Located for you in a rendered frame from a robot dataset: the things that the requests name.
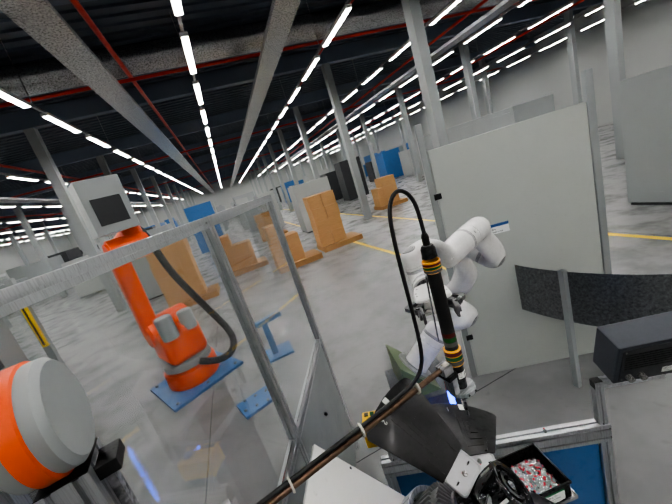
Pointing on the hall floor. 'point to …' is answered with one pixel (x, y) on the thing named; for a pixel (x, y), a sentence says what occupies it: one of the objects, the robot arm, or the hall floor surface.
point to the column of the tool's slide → (79, 485)
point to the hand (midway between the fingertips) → (440, 313)
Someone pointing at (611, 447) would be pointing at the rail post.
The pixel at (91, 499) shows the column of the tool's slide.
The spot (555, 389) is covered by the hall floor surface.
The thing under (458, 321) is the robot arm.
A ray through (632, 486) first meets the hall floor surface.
